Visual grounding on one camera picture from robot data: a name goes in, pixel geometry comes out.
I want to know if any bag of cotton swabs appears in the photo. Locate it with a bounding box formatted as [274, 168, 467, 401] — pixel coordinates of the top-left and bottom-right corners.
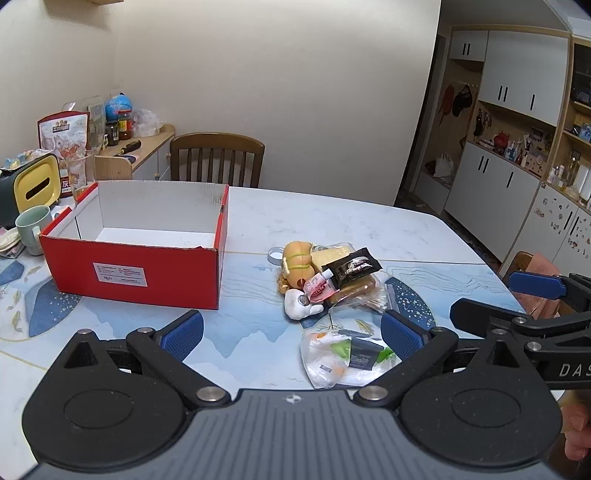
[329, 282, 399, 315]

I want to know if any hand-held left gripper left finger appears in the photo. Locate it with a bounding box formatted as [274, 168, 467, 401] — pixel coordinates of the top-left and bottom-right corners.
[64, 310, 232, 409]

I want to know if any chair with pink cloth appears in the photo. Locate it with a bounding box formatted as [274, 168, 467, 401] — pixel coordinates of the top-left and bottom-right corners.
[501, 251, 563, 320]

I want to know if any yellow plush toy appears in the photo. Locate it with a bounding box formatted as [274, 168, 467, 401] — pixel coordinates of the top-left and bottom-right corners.
[278, 241, 320, 292]

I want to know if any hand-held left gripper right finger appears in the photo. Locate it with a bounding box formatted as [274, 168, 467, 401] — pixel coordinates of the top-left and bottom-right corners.
[353, 310, 540, 409]

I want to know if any person's right hand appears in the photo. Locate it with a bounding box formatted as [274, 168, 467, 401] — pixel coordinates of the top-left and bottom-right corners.
[558, 392, 591, 480]

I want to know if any small pink tube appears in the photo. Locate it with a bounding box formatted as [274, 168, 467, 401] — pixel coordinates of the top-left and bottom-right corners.
[303, 270, 337, 302]

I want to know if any crumpled clear plastic bag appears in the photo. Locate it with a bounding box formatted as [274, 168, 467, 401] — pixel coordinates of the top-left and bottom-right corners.
[133, 108, 163, 138]

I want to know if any yellow and green tissue box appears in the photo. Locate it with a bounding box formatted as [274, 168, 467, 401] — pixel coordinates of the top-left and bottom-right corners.
[0, 154, 62, 219]

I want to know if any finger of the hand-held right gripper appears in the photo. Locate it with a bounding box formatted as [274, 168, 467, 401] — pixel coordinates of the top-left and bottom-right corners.
[450, 298, 591, 357]
[508, 271, 591, 315]

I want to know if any small blue globe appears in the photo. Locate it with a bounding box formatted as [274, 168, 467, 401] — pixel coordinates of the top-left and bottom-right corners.
[105, 93, 134, 122]

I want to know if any clear bag of small packets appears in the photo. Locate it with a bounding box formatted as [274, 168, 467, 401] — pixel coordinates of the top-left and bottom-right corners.
[300, 329, 403, 390]

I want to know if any pale green mug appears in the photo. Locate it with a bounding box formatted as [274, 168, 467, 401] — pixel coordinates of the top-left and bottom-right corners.
[15, 205, 62, 256]

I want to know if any white plush figure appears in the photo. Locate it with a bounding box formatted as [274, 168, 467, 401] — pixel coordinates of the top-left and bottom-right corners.
[283, 289, 325, 322]

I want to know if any stack of small plates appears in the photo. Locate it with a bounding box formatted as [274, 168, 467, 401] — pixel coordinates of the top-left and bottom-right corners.
[0, 225, 27, 260]

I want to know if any wooden chair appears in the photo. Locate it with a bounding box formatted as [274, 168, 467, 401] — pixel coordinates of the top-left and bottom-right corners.
[169, 132, 266, 189]

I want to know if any yellow bread packet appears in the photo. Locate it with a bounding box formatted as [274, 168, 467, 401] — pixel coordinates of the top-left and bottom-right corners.
[311, 244, 385, 306]

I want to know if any drinking glass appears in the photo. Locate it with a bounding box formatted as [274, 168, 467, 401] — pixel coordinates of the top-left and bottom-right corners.
[65, 154, 96, 205]

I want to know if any wooden side desk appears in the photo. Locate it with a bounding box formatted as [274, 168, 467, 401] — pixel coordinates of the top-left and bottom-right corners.
[94, 124, 177, 182]

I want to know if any black sachet packet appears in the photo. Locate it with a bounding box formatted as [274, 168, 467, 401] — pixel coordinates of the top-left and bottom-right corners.
[320, 247, 382, 294]

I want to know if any red cardboard box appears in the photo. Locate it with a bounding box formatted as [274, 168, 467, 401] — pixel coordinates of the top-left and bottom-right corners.
[39, 180, 230, 310]

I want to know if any white wall cabinet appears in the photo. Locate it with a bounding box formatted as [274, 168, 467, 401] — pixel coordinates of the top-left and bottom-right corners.
[442, 27, 591, 278]

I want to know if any white shopping bag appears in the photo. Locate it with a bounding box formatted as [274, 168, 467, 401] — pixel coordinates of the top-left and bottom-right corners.
[433, 152, 456, 182]

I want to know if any printed snack bag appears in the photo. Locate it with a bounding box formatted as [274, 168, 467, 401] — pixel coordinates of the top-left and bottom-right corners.
[37, 112, 90, 200]

